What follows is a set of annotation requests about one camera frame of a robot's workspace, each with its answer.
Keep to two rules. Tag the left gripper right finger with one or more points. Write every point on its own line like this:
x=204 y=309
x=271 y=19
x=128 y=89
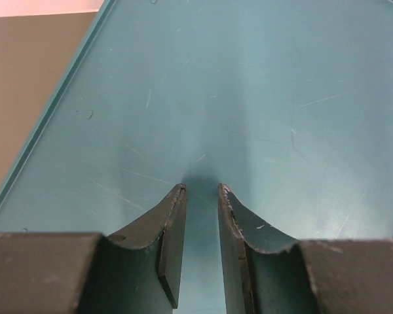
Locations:
x=267 y=271

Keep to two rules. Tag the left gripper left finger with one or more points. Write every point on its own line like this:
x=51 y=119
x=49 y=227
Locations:
x=136 y=269

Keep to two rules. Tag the teal drawer organizer box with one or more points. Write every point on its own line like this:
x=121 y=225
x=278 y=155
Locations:
x=288 y=103

